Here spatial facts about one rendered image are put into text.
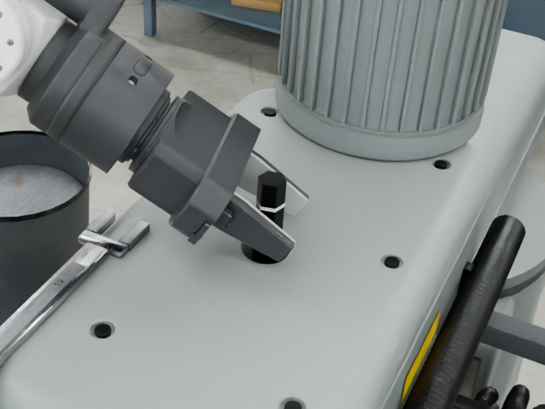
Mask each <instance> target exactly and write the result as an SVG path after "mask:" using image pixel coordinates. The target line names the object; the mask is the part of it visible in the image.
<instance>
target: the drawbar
mask: <svg viewBox="0 0 545 409"><path fill-rule="evenodd" d="M286 182H287V181H286V180H285V177H284V175H283V174H282V173H278V172H273V171H269V170H268V171H266V172H265V173H263V174H262V175H260V176H258V184H257V197H256V199H257V200H258V201H259V203H260V206H261V207H265V208H270V209H276V208H278V207H279V206H281V205H283V204H284V203H285V191H286ZM256 208H257V209H258V210H259V211H260V212H261V213H263V214H264V215H265V216H266V217H268V218H269V219H270V220H271V221H272V222H274V223H275V224H276V225H277V226H279V227H280V228H281V229H282V228H283V218H284V209H285V207H283V208H282V209H279V210H278V211H276V212H275V213H274V212H269V211H264V210H260V207H259V206H258V205H257V203H256ZM252 261H254V262H257V263H260V264H275V263H278V262H280V261H276V260H274V259H272V258H271V257H269V256H266V255H265V254H263V253H261V252H259V251H257V250H255V249H254V248H253V259H252Z"/></svg>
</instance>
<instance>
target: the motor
mask: <svg viewBox="0 0 545 409"><path fill-rule="evenodd" d="M508 1H509V0H283V6H282V17H281V39H280V49H279V61H278V66H279V67H278V70H277V85H276V102H277V107H278V109H279V110H280V112H281V114H282V116H283V117H284V118H285V120H286V121H287V122H288V123H289V124H290V125H291V126H292V127H294V128H295V129H296V130H297V131H299V132H300V133H301V134H303V135H304V136H306V137H307V138H308V139H310V140H312V141H314V142H316V143H317V144H320V145H322V146H324V147H326V148H329V149H332V150H335V151H338V152H340V153H344V154H348V155H351V156H355V157H362V158H367V159H373V160H381V161H413V160H419V159H424V158H429V157H435V156H439V155H441V154H444V153H447V152H449V151H452V150H454V149H456V148H459V147H460V146H462V145H463V144H465V143H466V142H467V141H469V140H470V139H471V138H472V137H473V136H474V135H475V133H476V132H477V130H478V128H479V126H480V123H481V120H482V116H483V110H484V106H485V102H486V95H487V90H488V86H489V83H490V78H491V73H492V68H493V65H494V61H495V57H496V51H497V47H498V44H499V39H500V34H501V29H502V26H503V22H504V16H505V12H506V8H507V5H508Z"/></svg>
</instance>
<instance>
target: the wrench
mask: <svg viewBox="0 0 545 409"><path fill-rule="evenodd" d="M115 220H116V215H115V211H113V210H112V209H106V210H104V211H103V212H102V213H101V214H100V215H99V216H98V217H97V218H96V219H95V220H94V221H93V222H92V223H91V224H89V225H88V226H87V227H86V230H85V231H84V232H83V233H82V234H81V235H80V236H79V237H78V242H79V243H80V244H83V247H82V248H81V249H80V250H79V251H78V252H77V253H76V254H74V256H73V257H72V258H71V259H70V260H69V261H68V262H67V263H66V264H65V265H64V266H63V267H62V268H61V269H59V270H58V271H57V272H56V273H55V274H54V275H53V276H52V277H51V278H50V279H49V280H48V281H47V282H46V283H45V284H44V285H43V286H42V287H41V288H40V289H39V290H38V291H37V292H35V293H34V294H33V295H32V296H31V297H30V298H29V299H28V300H27V301H26V302H25V303H24V304H23V305H22V306H21V307H20V308H19V309H18V310H17V311H16V312H15V313H14V314H13V315H12V316H10V317H9V318H8V319H7V320H6V321H5V322H4V323H3V324H2V325H1V326H0V366H1V365H2V364H3V363H4V362H5V361H6V360H7V359H8V358H9V357H10V356H11V355H12V354H13V353H14V352H15V351H16V350H17V349H18V348H19V347H20V346H21V345H22V344H23V343H24V342H25V341H26V340H27V339H28V338H29V337H30V336H31V335H32V333H33V332H34V331H35V330H36V329H37V328H38V327H39V326H40V325H41V324H42V323H43V322H44V321H45V320H46V319H47V318H48V317H49V316H50V315H51V314H52V313H53V312H54V311H55V310H56V309H57V308H58V307H59V306H60V305H61V304H62V303H63V302H64V301H65V300H66V299H67V298H68V297H69V296H70V295H71V294H72V293H73V292H74V291H75V290H76V289H77V288H78V287H79V286H80V285H81V284H82V282H83V281H84V280H85V279H86V278H87V277H88V276H89V275H90V274H91V273H92V272H93V271H94V270H95V269H96V268H97V267H98V266H99V265H100V264H101V263H102V262H103V261H104V260H105V259H106V258H107V257H108V256H109V255H111V256H115V257H117V258H122V257H123V256H124V255H125V254H126V253H127V252H128V251H130V250H131V249H132V248H133V247H134V246H135V245H136V244H137V243H138V242H139V241H140V240H141V239H142V238H143V237H144V236H145V235H146V234H147V233H148V232H149V231H150V223H148V222H144V221H141V220H140V221H137V222H136V223H135V224H134V225H133V226H132V227H131V228H130V229H129V230H128V231H127V232H126V233H125V234H124V235H123V236H122V237H121V238H120V239H119V240H118V241H116V240H114V239H110V238H108V237H105V236H103V235H102V234H103V233H104V232H105V231H106V230H107V229H108V228H109V227H110V226H111V225H112V224H113V223H114V222H115Z"/></svg>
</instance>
